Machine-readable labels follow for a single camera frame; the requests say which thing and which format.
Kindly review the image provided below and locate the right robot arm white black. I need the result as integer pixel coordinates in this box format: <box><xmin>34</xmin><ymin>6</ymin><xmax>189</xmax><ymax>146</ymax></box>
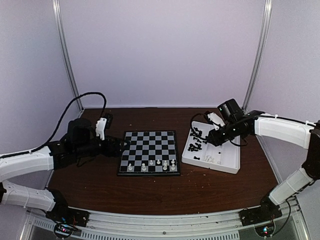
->
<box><xmin>206</xmin><ymin>110</ymin><xmax>320</xmax><ymax>221</ymax></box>

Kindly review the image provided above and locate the black white chessboard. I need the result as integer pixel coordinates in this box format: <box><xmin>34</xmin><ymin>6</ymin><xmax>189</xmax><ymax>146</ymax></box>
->
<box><xmin>117</xmin><ymin>130</ymin><xmax>181</xmax><ymax>176</ymax></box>

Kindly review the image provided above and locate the black cable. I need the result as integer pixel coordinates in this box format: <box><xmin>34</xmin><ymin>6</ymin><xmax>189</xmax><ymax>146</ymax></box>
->
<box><xmin>190</xmin><ymin>112</ymin><xmax>211</xmax><ymax>131</ymax></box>
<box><xmin>0</xmin><ymin>91</ymin><xmax>107</xmax><ymax>160</ymax></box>

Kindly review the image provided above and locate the white chess queen piece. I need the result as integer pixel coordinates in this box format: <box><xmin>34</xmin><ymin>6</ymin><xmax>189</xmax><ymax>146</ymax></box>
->
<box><xmin>127</xmin><ymin>163</ymin><xmax>133</xmax><ymax>172</ymax></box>

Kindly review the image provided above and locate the aluminium frame post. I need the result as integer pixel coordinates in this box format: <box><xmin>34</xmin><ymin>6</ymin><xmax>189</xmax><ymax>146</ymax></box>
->
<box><xmin>242</xmin><ymin>0</ymin><xmax>273</xmax><ymax>111</ymax></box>
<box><xmin>52</xmin><ymin>0</ymin><xmax>80</xmax><ymax>98</ymax></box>

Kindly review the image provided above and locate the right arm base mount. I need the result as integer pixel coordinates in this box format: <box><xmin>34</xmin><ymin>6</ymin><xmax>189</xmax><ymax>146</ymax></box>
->
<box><xmin>239</xmin><ymin>195</ymin><xmax>283</xmax><ymax>226</ymax></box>

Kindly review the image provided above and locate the controller board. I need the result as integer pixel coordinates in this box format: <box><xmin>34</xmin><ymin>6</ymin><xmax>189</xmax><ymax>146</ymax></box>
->
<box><xmin>254</xmin><ymin>223</ymin><xmax>275</xmax><ymax>238</ymax></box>
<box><xmin>53</xmin><ymin>223</ymin><xmax>78</xmax><ymax>239</ymax></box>

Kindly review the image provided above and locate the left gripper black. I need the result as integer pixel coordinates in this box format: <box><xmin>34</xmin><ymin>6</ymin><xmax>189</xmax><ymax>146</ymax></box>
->
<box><xmin>74</xmin><ymin>134</ymin><xmax>130</xmax><ymax>159</ymax></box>

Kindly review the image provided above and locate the left controller board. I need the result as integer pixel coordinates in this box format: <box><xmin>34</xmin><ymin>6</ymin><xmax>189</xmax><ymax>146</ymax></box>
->
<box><xmin>53</xmin><ymin>223</ymin><xmax>78</xmax><ymax>239</ymax></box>

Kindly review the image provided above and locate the left aluminium frame post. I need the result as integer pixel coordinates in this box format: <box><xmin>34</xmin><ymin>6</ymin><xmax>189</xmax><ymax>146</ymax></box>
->
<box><xmin>52</xmin><ymin>0</ymin><xmax>80</xmax><ymax>98</ymax></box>

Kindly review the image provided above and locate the black chess pieces cluster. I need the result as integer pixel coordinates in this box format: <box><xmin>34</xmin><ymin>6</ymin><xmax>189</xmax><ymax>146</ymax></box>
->
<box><xmin>187</xmin><ymin>142</ymin><xmax>202</xmax><ymax>152</ymax></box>
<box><xmin>190</xmin><ymin>127</ymin><xmax>207</xmax><ymax>142</ymax></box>

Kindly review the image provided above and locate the aluminium front rail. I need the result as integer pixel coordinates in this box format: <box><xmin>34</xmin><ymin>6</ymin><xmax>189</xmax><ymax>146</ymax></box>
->
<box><xmin>19</xmin><ymin>197</ymin><xmax>308</xmax><ymax>240</ymax></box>

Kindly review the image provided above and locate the left black cable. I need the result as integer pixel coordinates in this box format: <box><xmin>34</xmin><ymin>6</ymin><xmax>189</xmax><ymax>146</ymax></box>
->
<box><xmin>0</xmin><ymin>91</ymin><xmax>107</xmax><ymax>160</ymax></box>

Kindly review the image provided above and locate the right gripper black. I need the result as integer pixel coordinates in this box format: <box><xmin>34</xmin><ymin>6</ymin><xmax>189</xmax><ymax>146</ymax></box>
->
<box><xmin>206</xmin><ymin>121</ymin><xmax>239</xmax><ymax>147</ymax></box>

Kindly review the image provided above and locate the right aluminium frame post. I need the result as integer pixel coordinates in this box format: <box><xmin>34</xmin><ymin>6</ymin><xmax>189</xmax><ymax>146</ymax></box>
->
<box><xmin>242</xmin><ymin>0</ymin><xmax>273</xmax><ymax>111</ymax></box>

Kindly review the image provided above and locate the white plastic tray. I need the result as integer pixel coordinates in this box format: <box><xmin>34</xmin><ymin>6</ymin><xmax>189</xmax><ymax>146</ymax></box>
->
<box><xmin>181</xmin><ymin>131</ymin><xmax>241</xmax><ymax>174</ymax></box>

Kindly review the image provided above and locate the right controller board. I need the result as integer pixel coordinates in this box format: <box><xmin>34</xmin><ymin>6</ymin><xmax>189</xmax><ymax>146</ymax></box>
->
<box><xmin>254</xmin><ymin>223</ymin><xmax>275</xmax><ymax>238</ymax></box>

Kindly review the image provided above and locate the white chess pieces pile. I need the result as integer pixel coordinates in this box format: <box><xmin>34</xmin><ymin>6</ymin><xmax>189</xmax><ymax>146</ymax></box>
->
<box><xmin>204</xmin><ymin>150</ymin><xmax>222</xmax><ymax>165</ymax></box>

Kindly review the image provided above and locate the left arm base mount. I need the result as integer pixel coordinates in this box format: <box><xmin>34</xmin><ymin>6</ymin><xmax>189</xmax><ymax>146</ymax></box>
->
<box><xmin>46</xmin><ymin>189</ymin><xmax>90</xmax><ymax>227</ymax></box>

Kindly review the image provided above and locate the black chess pieces upper cluster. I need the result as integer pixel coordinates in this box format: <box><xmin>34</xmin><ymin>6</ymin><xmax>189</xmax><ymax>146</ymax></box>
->
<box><xmin>190</xmin><ymin>127</ymin><xmax>207</xmax><ymax>142</ymax></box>

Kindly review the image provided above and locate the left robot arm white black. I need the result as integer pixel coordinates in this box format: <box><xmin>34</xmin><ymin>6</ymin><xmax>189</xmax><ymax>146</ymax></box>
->
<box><xmin>0</xmin><ymin>136</ymin><xmax>129</xmax><ymax>222</ymax></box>

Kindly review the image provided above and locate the black chess pieces lower cluster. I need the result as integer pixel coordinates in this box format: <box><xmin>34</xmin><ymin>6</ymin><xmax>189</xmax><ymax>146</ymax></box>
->
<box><xmin>187</xmin><ymin>142</ymin><xmax>202</xmax><ymax>152</ymax></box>

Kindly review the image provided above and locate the right black cable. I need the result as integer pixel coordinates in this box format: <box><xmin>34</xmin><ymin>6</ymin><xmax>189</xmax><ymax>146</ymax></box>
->
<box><xmin>190</xmin><ymin>112</ymin><xmax>211</xmax><ymax>131</ymax></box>

